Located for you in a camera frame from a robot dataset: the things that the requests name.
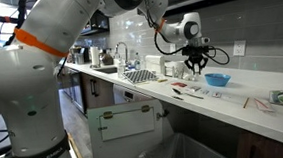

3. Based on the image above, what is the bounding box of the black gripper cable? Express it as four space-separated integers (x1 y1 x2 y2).
144 0 232 71

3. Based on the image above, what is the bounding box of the blue label bottle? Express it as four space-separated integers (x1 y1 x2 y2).
133 51 143 71

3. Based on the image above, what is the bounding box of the silver ketchup packet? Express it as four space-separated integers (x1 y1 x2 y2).
188 85 203 94

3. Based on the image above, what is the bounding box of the chrome faucet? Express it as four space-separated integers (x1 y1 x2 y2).
113 41 130 67

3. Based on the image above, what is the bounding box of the dark kettle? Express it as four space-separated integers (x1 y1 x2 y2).
98 48 115 67

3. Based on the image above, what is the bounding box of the small black bar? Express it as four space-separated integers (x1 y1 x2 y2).
172 94 185 103

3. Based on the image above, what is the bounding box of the hot sauce packet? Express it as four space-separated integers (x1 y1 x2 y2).
211 90 224 99

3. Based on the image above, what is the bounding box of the paper towel roll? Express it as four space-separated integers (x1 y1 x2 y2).
89 45 102 69

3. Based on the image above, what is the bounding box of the white paper towel dispenser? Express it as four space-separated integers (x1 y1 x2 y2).
144 53 167 78

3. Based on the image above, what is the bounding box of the undercounter glass door fridge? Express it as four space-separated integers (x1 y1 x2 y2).
59 66 87 116

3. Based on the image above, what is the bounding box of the amber honey stick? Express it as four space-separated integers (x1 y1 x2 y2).
242 96 252 110

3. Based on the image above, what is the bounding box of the black cabinet handle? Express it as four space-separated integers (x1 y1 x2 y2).
89 78 100 99

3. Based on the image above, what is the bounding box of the black open shelf unit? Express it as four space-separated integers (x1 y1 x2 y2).
78 9 111 37

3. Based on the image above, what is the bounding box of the red sauce packet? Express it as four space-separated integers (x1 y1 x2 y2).
170 81 188 89

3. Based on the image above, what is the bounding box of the crumpled white tissue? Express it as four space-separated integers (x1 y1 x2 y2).
184 72 200 84

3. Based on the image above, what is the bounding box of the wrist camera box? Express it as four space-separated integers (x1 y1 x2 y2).
199 36 211 46

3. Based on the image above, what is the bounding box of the steel dishwasher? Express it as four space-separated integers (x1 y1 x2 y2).
112 80 156 106

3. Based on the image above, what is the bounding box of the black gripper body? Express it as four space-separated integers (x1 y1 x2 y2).
180 43 211 62

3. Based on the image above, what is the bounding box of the white wall outlet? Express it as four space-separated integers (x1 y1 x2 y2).
231 40 248 58

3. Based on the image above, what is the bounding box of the blank white wall plate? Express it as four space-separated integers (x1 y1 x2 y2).
168 42 178 54

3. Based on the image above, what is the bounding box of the grey trash bin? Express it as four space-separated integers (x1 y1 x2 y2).
134 128 235 158

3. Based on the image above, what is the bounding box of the coffee machine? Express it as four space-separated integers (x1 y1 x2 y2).
68 44 92 66

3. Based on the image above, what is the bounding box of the grey condiment packet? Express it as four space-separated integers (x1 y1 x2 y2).
199 88 212 96

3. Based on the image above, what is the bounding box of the black white checkered mat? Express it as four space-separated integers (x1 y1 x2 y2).
121 68 159 86

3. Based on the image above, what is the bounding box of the blue bowl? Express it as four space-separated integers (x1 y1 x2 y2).
203 71 232 89

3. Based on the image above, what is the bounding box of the steel sink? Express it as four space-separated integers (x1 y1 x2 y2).
91 65 119 76

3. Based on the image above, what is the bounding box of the clear water bottle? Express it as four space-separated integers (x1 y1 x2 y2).
116 57 128 80

